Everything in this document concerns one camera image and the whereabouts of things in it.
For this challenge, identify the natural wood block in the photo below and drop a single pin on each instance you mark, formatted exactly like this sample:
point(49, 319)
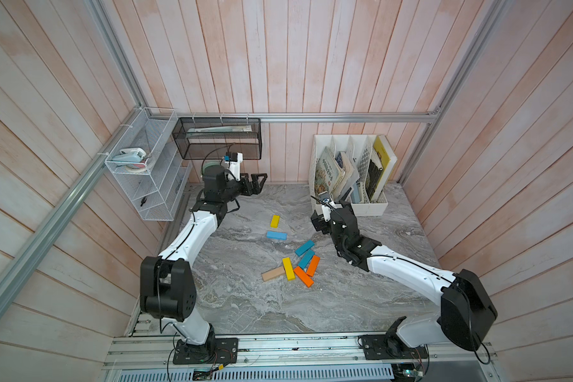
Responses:
point(273, 274)

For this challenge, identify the teal block lower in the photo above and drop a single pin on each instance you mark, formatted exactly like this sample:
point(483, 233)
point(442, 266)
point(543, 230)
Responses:
point(306, 258)

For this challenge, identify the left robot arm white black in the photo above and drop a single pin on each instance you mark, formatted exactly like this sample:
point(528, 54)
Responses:
point(167, 288)

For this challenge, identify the black mesh wall basket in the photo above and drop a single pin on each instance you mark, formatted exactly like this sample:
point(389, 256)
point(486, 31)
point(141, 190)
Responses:
point(215, 146)

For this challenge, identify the white wire wall shelf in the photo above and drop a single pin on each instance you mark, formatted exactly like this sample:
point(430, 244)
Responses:
point(156, 192)

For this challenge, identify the paper in mesh basket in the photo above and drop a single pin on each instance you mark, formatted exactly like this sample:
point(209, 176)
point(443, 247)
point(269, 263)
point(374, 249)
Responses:
point(219, 130)

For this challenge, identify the orange block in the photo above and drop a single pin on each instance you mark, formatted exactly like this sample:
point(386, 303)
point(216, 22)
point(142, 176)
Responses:
point(302, 275)
point(312, 266)

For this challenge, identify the illustrated children's book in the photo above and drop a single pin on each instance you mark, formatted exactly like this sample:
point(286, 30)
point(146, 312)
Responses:
point(328, 174)

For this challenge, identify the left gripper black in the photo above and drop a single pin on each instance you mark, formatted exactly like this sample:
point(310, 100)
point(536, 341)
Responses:
point(257, 189)

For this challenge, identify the teal block upper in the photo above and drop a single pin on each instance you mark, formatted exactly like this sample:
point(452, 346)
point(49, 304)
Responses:
point(304, 248)

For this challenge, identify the tape dispenser on shelf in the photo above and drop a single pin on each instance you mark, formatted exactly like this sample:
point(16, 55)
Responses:
point(132, 159)

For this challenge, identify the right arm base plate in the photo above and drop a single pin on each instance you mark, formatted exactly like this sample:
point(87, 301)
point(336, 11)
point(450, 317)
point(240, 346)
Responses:
point(383, 347)

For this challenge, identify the green plastic cup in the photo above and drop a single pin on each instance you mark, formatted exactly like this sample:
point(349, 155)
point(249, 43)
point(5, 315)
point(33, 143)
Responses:
point(212, 170)

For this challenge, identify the short yellow block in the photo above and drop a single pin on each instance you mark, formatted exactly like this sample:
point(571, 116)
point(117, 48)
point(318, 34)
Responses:
point(275, 221)

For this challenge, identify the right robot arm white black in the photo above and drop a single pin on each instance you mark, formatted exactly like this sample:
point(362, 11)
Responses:
point(464, 313)

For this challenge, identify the orange block upper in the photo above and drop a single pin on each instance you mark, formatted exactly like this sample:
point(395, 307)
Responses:
point(312, 266)

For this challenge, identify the light blue block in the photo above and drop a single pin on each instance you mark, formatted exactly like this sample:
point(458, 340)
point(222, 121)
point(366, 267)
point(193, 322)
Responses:
point(276, 235)

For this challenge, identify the orange block lower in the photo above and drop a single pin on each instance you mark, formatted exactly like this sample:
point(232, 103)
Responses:
point(302, 275)

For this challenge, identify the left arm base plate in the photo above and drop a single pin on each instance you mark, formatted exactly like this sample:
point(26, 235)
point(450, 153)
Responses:
point(215, 351)

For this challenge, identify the teal block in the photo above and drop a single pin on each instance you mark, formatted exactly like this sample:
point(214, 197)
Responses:
point(306, 258)
point(304, 248)

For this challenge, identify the long yellow block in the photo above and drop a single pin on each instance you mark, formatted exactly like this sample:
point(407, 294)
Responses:
point(288, 269)

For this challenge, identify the yellow cover book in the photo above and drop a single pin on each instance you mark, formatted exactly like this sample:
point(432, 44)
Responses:
point(381, 167)

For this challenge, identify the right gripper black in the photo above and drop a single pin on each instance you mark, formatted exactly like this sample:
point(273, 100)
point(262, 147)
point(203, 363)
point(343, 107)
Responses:
point(320, 223)

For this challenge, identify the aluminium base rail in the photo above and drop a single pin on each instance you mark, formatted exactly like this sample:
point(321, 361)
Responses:
point(295, 351)

